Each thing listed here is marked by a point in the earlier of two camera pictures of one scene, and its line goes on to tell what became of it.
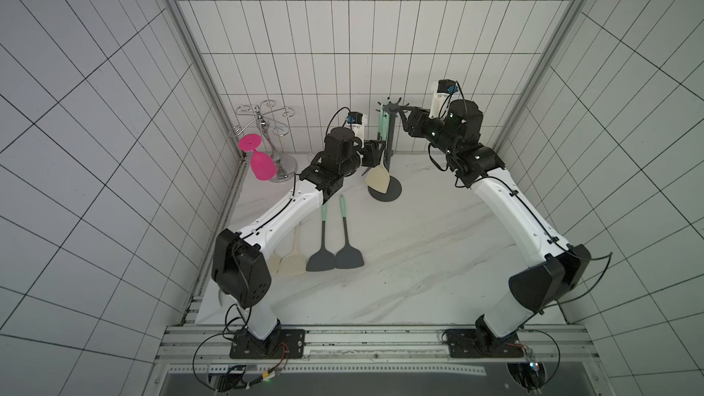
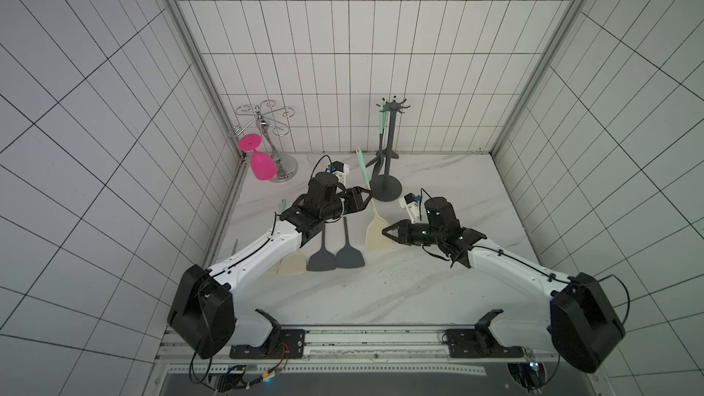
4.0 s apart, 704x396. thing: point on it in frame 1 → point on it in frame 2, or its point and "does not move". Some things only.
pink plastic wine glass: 262,166 does not move
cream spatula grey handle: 294,262 does not move
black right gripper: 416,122 → 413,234
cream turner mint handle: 380,180 → 377,234
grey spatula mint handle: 348,258 does not move
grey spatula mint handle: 323,258 does not move
